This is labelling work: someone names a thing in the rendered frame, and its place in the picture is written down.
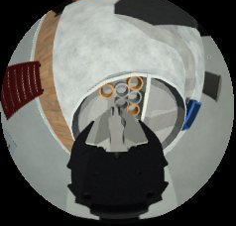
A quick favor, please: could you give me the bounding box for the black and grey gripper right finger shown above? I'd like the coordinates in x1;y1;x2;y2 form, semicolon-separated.
118;106;169;167

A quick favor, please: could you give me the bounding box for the bronze bushing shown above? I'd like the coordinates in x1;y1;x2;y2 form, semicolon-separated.
126;76;143;91
99;82;114;99
126;103;140;116

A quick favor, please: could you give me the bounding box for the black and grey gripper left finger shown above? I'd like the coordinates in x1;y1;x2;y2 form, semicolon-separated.
66;107;114;170

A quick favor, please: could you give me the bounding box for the grey metal ring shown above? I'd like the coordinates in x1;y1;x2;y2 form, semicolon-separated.
115;96;129;110
127;89;142;104
114;81;130;98

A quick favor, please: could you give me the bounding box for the blue open-top crate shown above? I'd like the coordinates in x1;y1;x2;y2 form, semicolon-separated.
181;97;202;131

